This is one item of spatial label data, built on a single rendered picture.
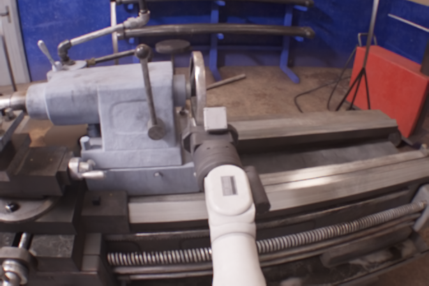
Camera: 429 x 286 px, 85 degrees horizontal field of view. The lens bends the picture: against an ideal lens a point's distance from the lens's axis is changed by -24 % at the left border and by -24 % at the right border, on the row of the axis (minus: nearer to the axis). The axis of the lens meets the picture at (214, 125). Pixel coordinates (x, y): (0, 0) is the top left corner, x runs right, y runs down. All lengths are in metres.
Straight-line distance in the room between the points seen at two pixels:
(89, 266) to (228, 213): 0.48
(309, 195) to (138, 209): 0.51
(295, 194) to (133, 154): 0.48
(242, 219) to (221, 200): 0.04
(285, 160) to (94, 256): 0.82
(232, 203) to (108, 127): 0.47
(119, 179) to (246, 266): 0.54
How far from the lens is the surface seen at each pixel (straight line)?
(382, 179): 1.11
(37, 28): 4.22
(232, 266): 0.40
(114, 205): 0.82
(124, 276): 0.98
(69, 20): 4.04
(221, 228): 0.43
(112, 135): 0.82
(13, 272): 0.77
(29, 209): 0.79
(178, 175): 0.84
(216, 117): 0.62
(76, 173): 0.73
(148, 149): 0.81
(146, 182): 0.86
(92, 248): 0.84
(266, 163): 1.20
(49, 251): 0.78
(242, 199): 0.44
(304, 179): 0.99
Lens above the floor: 1.46
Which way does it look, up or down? 32 degrees down
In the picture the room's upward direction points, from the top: 2 degrees clockwise
